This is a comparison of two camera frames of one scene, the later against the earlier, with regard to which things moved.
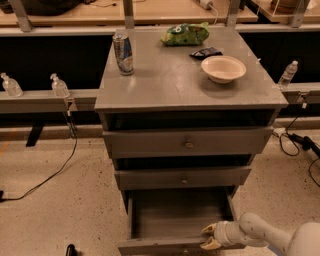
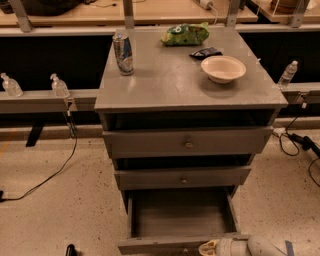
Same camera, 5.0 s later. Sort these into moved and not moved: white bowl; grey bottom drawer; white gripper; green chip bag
Moved: white gripper
Not moved: grey bottom drawer; white bowl; green chip bag
